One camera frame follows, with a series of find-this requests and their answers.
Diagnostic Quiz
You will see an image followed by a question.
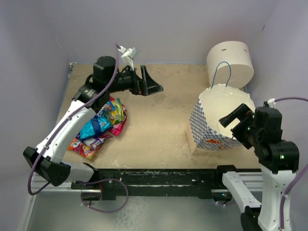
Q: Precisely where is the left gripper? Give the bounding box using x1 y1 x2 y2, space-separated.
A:
107 65 163 96

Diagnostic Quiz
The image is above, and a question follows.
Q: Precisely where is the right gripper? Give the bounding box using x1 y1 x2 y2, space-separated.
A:
220 103 261 148

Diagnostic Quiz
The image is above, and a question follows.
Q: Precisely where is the checkered paper bag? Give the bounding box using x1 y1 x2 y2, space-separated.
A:
184 61 256 154

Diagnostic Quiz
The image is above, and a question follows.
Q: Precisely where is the blue M&M's packet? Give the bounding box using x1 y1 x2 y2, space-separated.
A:
97 100 116 119

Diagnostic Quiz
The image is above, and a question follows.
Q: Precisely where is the green Fox's candy bag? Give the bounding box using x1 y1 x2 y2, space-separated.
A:
107 98 126 125

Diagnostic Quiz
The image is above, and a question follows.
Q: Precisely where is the red Real crisps bag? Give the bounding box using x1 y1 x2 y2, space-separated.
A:
110 98 127 136

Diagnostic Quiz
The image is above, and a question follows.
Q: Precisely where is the teal snack packet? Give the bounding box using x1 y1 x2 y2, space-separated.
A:
79 115 113 141

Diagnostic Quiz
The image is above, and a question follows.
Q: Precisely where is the orange snack bag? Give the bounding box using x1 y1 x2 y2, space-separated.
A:
67 138 102 161

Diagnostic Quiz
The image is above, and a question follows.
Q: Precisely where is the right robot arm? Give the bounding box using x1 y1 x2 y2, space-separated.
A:
214 103 307 231

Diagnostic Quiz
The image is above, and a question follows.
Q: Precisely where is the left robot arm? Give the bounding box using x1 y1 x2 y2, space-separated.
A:
23 56 164 189

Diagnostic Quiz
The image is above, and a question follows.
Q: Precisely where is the white cylindrical container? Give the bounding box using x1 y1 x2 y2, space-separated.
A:
206 41 254 89

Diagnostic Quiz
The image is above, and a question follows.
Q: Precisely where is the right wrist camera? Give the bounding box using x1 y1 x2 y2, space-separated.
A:
263 98 276 108

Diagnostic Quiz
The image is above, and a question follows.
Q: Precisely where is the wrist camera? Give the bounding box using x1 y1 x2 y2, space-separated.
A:
263 98 276 108
118 46 137 70

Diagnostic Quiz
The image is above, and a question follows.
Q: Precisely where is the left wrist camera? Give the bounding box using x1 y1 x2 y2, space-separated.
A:
118 46 137 70

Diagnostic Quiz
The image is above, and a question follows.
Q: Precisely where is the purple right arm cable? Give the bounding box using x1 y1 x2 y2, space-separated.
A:
274 97 308 231

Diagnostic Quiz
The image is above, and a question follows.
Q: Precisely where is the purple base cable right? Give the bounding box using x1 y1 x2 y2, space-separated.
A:
214 198 238 208

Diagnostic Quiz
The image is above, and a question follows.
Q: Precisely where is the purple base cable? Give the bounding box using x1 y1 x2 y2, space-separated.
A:
80 178 129 214
214 198 238 208

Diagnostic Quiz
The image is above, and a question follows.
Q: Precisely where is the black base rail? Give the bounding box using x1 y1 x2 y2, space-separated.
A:
28 166 265 200

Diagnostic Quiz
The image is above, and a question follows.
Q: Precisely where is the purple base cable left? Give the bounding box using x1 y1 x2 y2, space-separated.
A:
80 178 129 214

